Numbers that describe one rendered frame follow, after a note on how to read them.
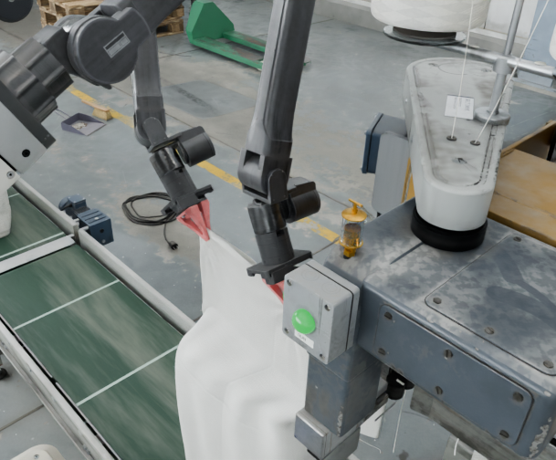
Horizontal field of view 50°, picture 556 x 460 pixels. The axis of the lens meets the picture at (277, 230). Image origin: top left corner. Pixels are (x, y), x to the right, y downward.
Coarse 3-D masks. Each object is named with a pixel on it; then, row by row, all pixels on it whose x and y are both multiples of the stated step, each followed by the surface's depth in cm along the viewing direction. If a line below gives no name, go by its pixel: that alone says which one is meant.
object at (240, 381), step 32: (224, 256) 118; (224, 288) 122; (256, 288) 111; (224, 320) 127; (256, 320) 115; (192, 352) 127; (224, 352) 123; (256, 352) 119; (288, 352) 109; (192, 384) 130; (224, 384) 121; (256, 384) 117; (288, 384) 112; (192, 416) 136; (224, 416) 123; (256, 416) 116; (288, 416) 111; (192, 448) 141; (224, 448) 128; (256, 448) 119; (288, 448) 113
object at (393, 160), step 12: (384, 132) 105; (384, 144) 106; (396, 144) 104; (384, 156) 107; (396, 156) 105; (408, 156) 103; (384, 168) 108; (396, 168) 106; (408, 168) 102; (384, 180) 109; (396, 180) 107; (372, 192) 112; (384, 192) 110; (396, 192) 108; (408, 192) 104; (372, 204) 113; (384, 204) 111; (396, 204) 109
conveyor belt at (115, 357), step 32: (64, 256) 227; (0, 288) 210; (32, 288) 210; (64, 288) 211; (96, 288) 212; (128, 288) 212; (32, 320) 197; (64, 320) 197; (96, 320) 198; (128, 320) 198; (160, 320) 199; (64, 352) 185; (96, 352) 185; (128, 352) 186; (160, 352) 186; (64, 384) 174; (96, 384) 175; (128, 384) 175; (160, 384) 175; (96, 416) 165; (128, 416) 165; (160, 416) 166; (128, 448) 157; (160, 448) 157
